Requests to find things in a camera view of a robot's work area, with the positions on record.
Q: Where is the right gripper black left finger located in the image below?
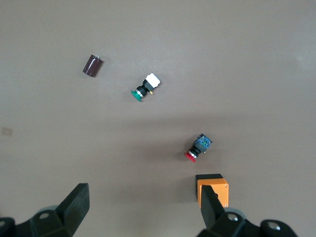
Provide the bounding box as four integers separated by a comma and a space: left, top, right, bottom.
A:
0, 183, 90, 237

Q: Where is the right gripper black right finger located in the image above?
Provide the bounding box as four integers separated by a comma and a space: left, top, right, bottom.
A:
197, 185, 297, 237

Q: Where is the orange button box black base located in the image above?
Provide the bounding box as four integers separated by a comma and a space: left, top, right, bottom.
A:
195, 173, 230, 209

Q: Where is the red mushroom push button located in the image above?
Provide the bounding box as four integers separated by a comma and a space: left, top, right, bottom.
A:
184, 133, 214, 163

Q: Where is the green mushroom push button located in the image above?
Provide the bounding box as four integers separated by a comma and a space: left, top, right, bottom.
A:
130, 72, 161, 102

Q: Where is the dark maroon cylindrical capacitor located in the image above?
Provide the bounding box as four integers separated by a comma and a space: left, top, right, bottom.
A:
82, 54, 104, 78

